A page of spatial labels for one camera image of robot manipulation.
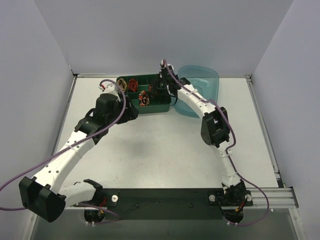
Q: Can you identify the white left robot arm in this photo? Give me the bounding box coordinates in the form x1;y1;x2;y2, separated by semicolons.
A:
18;93;139;223

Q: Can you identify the teal transparent plastic tub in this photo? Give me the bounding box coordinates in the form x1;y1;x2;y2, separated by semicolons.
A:
173;65;220;118

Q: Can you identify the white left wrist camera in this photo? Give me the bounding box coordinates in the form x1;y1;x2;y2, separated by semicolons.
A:
103;83;119;96

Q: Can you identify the aluminium front rail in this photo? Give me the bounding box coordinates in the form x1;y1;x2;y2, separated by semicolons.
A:
29;186;300;210

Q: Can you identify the red white rolled tie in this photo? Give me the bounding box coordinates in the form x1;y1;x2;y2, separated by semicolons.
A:
138;90;150;107

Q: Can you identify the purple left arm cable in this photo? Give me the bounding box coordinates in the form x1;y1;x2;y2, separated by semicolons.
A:
0;78;127;225

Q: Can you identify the beige rolled tie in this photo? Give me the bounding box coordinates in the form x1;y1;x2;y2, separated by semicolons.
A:
117;78;128;92

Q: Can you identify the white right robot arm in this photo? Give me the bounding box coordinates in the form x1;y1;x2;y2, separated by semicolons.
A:
150;60;246;205

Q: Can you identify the green compartment organizer box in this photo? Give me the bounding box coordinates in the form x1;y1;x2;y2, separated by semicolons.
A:
116;74;171;114

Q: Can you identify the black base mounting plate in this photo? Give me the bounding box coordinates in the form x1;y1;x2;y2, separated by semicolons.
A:
84;188;253;222

